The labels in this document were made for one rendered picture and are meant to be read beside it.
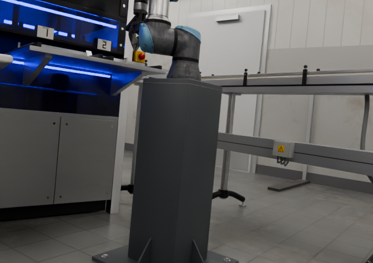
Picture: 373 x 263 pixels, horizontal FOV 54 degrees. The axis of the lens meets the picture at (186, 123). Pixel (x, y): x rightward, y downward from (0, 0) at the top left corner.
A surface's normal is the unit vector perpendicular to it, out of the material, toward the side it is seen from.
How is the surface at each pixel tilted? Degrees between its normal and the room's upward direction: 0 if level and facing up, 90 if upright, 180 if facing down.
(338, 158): 90
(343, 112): 90
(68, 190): 90
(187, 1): 90
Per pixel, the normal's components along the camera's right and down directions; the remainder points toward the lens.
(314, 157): -0.77, -0.06
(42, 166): 0.62, 0.07
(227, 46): -0.59, -0.04
